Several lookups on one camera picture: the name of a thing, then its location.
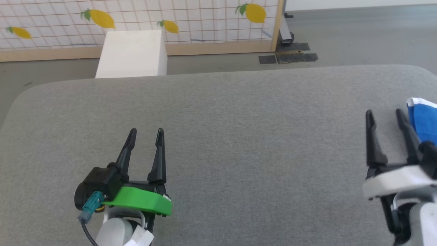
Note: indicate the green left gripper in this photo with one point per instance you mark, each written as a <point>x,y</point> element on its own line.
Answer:
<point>143,200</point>

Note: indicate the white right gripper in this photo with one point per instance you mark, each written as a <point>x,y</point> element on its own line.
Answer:
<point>396,181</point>

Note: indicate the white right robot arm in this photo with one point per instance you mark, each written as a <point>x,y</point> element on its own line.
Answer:
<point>423,222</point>

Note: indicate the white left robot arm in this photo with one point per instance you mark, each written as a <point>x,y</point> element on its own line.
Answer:
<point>116,229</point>

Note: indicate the blue garment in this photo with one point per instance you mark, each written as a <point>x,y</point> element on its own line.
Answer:
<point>425,123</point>

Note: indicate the white box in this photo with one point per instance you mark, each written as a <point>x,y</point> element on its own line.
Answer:
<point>131,54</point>

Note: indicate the large black floor mat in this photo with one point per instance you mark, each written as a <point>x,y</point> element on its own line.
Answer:
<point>297,57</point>

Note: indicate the black floor mat under stand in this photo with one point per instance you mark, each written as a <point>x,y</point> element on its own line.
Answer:
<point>295,46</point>

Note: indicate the lemon print backdrop panel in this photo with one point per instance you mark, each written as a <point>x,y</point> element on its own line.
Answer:
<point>136,13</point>

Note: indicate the small black floor mat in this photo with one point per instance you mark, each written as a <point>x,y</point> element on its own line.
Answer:
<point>267,59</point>

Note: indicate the metal panel stand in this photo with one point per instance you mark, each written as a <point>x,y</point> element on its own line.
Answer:
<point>285,34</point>

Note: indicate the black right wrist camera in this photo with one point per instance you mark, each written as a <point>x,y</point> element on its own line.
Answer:
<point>430,159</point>

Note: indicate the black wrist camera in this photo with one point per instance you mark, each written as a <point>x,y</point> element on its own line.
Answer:
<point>430,159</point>
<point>95,182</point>

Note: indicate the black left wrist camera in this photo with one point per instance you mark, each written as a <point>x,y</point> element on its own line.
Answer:
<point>95,182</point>

